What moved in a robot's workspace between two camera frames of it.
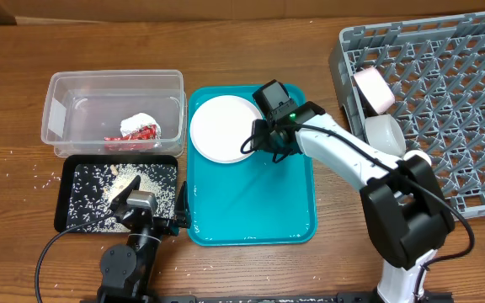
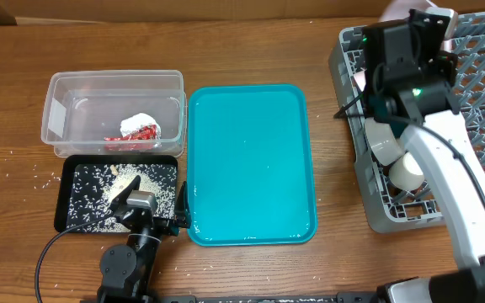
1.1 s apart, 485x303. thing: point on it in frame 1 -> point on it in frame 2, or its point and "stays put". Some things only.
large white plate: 220,125 -> 398,10
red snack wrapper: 144,139 stays put
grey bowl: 385,134 stays put
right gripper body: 263,140 -> 443,57
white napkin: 130,125 stays put
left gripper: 182,215 stays put
